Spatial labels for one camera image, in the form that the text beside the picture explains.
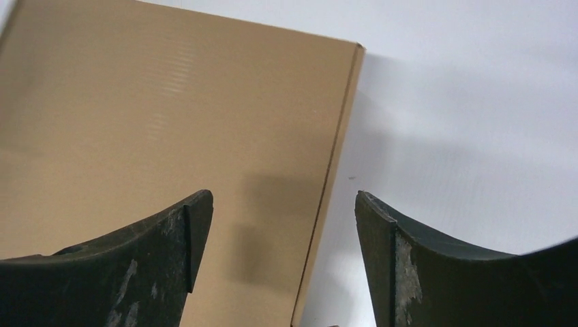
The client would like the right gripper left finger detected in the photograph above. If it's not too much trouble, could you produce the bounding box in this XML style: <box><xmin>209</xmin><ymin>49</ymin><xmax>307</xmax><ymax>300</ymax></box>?
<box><xmin>1</xmin><ymin>190</ymin><xmax>213</xmax><ymax>326</ymax></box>

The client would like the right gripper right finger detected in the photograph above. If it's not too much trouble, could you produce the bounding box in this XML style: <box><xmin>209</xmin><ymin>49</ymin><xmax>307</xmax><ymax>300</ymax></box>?
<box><xmin>354</xmin><ymin>191</ymin><xmax>577</xmax><ymax>327</ymax></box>

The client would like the brown cardboard box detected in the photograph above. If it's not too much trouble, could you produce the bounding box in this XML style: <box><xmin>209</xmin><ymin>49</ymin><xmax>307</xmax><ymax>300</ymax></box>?
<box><xmin>1</xmin><ymin>1</ymin><xmax>365</xmax><ymax>326</ymax></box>

